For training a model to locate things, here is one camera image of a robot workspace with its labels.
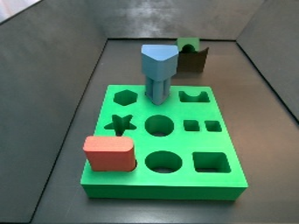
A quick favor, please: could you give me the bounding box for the green arch block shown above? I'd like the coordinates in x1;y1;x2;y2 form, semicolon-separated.
176;38;200;53

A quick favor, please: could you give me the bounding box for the green shape sorter board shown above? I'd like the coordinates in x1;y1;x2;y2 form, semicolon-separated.
80;85;248;200

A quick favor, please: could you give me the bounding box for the black curved fixture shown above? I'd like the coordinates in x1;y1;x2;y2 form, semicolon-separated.
177;47;209;73

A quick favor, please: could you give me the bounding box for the red rounded block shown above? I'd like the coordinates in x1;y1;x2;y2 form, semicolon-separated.
82;136;136;172

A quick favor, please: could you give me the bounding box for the blue pentagon peg block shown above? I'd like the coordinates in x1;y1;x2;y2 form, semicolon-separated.
141;45;178;105

